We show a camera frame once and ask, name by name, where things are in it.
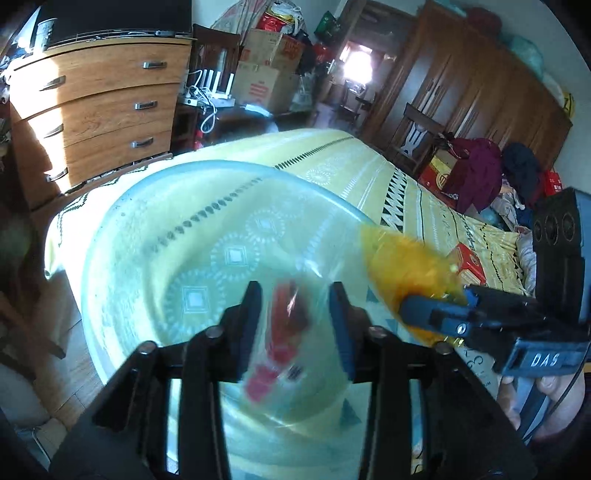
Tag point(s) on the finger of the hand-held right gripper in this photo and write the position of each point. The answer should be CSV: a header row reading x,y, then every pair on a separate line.
x,y
478,295
415,310

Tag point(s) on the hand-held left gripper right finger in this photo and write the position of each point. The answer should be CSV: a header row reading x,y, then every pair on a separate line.
x,y
342,332

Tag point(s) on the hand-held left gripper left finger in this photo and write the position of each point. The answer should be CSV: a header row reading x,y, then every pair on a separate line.
x,y
249,332

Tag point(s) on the red snack packet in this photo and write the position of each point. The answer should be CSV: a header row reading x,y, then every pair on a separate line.
x,y
286,323

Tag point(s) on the orange snack packet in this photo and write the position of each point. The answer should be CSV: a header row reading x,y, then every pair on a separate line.
x,y
401,263

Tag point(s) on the clear plastic basin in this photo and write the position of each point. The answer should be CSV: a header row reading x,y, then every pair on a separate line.
x,y
184,230

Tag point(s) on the person's right hand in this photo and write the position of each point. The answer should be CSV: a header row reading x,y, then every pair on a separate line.
x,y
508,397

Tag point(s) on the small red box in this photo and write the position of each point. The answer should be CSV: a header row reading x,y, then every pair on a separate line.
x,y
466,265

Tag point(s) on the pile of pale clothes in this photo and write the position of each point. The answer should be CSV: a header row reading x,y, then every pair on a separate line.
x,y
505,207

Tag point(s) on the red carton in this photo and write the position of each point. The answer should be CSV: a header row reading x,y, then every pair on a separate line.
x,y
551,183

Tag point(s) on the dark blue clothes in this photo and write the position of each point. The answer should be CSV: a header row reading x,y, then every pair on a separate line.
x,y
521,166

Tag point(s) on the maroon clothes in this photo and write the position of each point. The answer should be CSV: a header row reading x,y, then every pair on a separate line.
x,y
475,175

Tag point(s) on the red gift box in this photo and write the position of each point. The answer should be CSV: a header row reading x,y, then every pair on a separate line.
x,y
438,177

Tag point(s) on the carved wooden chair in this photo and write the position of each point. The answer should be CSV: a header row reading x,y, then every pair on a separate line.
x,y
413,138

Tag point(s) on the yellow patterned bedsheet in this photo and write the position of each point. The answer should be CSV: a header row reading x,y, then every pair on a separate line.
x,y
332,157

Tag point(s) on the brown wooden wardrobe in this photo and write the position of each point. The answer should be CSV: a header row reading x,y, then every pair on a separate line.
x,y
485,87

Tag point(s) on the dark side table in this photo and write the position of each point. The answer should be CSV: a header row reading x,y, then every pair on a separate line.
x,y
231,124

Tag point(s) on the teal bundle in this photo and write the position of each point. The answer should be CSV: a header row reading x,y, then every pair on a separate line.
x,y
524,53

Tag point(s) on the white router with antennas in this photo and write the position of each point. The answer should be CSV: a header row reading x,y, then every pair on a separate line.
x,y
217,90

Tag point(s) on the large cardboard box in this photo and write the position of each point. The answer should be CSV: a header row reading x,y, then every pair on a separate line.
x,y
263,87

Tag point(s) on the wooden chest of drawers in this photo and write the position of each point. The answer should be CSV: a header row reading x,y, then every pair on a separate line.
x,y
101,92

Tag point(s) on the cardboard box with red print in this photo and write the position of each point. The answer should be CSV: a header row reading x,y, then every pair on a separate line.
x,y
270,48

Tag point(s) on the dark wooden chair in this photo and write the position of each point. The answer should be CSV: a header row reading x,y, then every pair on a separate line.
x,y
217,46

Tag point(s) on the green bag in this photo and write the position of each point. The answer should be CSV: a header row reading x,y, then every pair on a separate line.
x,y
327,27

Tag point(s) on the pile of red bags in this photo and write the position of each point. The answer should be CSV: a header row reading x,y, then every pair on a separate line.
x,y
277,18

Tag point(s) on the black television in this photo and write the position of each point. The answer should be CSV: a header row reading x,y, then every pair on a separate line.
x,y
115,18

